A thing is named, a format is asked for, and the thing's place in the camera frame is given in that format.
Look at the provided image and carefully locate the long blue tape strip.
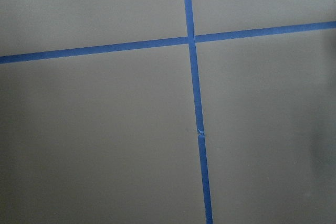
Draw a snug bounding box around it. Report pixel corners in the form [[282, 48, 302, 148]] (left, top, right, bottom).
[[184, 0, 213, 223]]

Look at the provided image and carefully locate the crossing blue tape strip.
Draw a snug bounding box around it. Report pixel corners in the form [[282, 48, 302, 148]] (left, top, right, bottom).
[[1, 21, 335, 64]]

